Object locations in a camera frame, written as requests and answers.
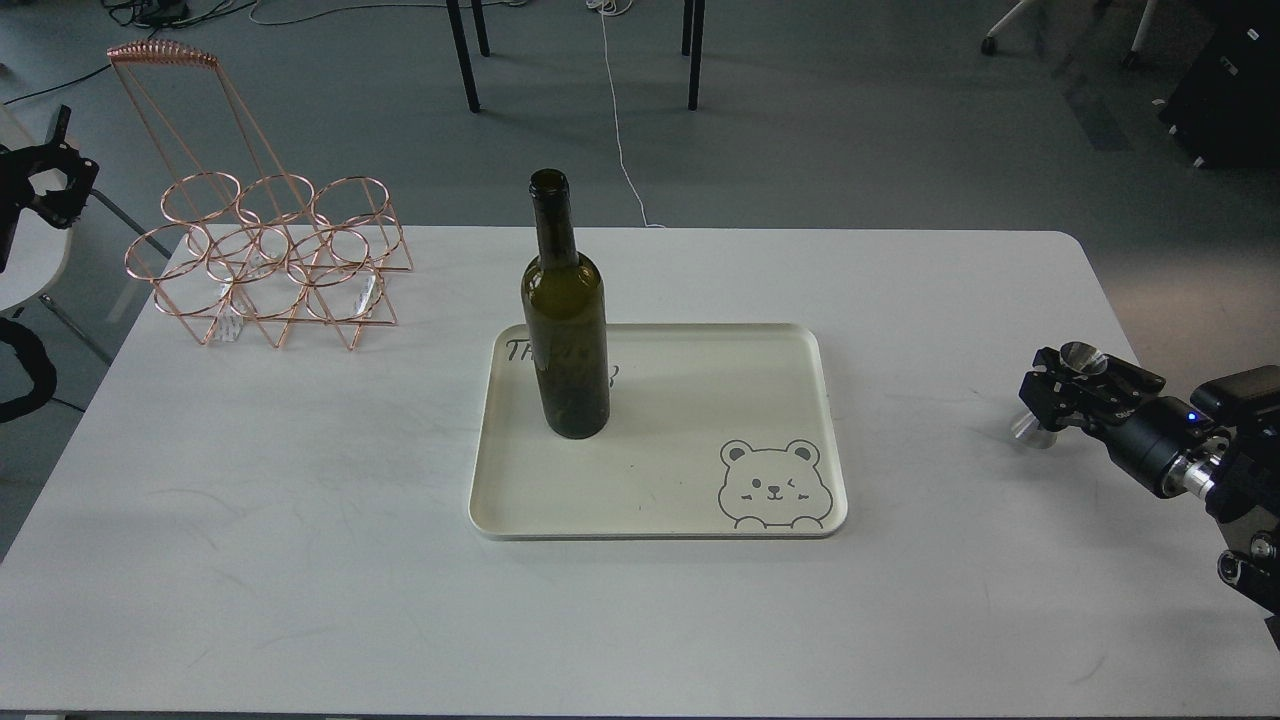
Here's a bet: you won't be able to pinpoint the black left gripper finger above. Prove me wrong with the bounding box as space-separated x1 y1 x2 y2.
20 105 77 173
28 156 99 229

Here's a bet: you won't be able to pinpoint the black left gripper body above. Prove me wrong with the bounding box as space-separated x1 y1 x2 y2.
1 149 31 272

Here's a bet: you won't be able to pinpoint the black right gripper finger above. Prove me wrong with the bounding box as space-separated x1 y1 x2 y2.
1019 368 1101 433
1033 345 1166 406

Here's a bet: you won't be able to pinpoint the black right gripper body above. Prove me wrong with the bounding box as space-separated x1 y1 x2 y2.
1085 397 1221 498

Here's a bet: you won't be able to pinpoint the steel double jigger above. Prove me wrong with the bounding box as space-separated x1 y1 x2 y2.
1010 341 1108 448

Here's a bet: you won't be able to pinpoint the dark green wine bottle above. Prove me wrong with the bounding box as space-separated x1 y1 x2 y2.
520 168 611 439

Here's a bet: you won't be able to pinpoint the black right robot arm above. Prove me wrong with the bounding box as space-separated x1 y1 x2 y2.
1012 341 1279 524

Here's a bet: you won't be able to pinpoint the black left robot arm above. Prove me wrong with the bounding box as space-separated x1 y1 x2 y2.
1 105 99 423

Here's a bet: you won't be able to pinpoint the black box on floor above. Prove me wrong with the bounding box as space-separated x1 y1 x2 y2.
1158 1 1279 167

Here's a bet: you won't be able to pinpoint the cream bear print tray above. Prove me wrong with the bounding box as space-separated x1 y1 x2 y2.
468 323 849 541

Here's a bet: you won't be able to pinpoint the white office chair base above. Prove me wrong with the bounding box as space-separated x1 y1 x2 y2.
980 0 1161 69

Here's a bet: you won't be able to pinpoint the black table legs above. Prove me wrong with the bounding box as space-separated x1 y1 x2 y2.
444 0 707 114

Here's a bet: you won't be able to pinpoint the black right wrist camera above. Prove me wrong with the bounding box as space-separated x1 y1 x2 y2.
1190 364 1279 427

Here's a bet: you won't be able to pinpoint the copper wire bottle rack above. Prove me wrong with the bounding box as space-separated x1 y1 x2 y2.
108 38 415 351

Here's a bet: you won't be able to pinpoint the black floor cables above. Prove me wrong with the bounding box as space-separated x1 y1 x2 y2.
0 0 261 108

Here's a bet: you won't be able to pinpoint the white floor cable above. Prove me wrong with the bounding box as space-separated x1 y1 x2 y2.
582 0 667 231

